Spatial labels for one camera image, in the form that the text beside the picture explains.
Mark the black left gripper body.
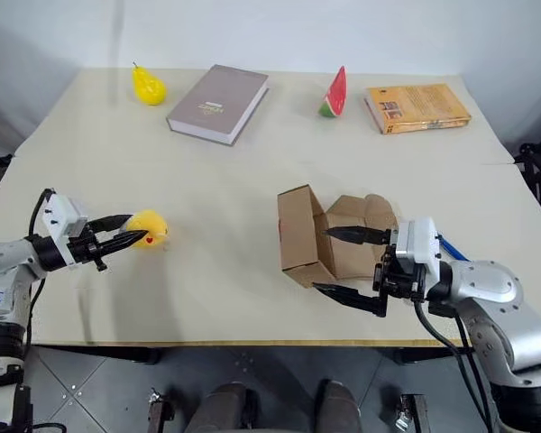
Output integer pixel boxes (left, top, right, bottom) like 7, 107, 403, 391
67, 223, 110, 273

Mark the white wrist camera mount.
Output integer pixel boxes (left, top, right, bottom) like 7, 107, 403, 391
40, 189, 90, 267
395, 216, 454, 303

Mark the metal floor bracket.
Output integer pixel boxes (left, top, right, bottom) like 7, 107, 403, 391
147, 387, 175, 433
394, 392, 427, 433

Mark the orange paperback book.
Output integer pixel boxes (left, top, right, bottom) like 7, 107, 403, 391
363, 83, 472, 135

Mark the toy watermelon slice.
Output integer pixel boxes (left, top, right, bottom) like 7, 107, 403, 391
318, 65, 348, 120

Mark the yellow toy pear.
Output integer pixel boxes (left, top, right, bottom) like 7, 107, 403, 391
131, 61, 169, 106

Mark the grey hardcover book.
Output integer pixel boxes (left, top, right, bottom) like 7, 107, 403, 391
165, 64, 271, 146

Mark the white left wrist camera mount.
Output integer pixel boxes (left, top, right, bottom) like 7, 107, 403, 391
40, 189, 90, 267

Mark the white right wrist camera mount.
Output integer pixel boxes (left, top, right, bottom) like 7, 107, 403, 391
395, 216, 454, 303

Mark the dark rounded shape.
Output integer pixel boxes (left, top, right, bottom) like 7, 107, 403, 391
197, 382, 259, 433
315, 380, 361, 433

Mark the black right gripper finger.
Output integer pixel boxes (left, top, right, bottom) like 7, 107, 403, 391
323, 225, 397, 247
312, 281, 388, 319

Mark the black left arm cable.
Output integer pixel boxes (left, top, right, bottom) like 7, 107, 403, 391
24, 188, 58, 348

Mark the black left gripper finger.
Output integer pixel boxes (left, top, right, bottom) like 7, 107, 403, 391
98, 230, 150, 254
88, 214, 135, 235

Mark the brown cardboard box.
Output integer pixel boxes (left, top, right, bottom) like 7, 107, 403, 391
277, 183, 400, 289

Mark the yellow duck toy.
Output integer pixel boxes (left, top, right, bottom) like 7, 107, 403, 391
115, 208, 170, 251

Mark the blue pen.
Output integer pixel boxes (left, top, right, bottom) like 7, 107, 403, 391
436, 232, 472, 263

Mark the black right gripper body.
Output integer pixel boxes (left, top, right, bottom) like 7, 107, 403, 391
371, 244, 428, 300

